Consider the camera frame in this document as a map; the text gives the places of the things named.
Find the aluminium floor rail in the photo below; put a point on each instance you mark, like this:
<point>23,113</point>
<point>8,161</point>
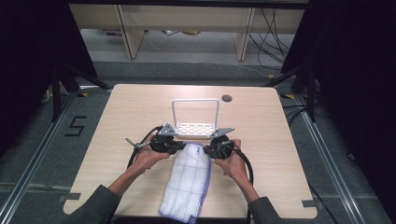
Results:
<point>34,165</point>
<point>330,161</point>

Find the beige desk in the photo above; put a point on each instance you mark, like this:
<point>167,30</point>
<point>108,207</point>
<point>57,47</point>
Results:
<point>186,18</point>

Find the person's right hand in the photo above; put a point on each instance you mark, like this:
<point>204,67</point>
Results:
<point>235,166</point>

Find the dark curtain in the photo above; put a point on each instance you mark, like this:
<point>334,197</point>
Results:
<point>358,77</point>
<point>31,62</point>

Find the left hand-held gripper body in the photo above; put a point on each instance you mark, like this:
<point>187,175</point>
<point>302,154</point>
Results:
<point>162,144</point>

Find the white metal rack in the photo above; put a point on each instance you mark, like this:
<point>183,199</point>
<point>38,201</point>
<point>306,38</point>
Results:
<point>194,129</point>

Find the black tape strip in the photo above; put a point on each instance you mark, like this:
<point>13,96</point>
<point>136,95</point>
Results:
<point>70,196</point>

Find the black metal stand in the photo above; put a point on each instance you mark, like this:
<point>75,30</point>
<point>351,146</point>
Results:
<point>311,93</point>
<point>56,93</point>

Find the white towel with purple trim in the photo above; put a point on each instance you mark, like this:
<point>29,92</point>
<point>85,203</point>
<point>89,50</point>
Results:
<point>186,186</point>

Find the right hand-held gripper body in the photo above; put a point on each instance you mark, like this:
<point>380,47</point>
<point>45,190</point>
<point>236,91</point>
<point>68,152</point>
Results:
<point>222,147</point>

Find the person's left hand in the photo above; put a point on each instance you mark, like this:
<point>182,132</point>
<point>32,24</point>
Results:
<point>146,158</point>

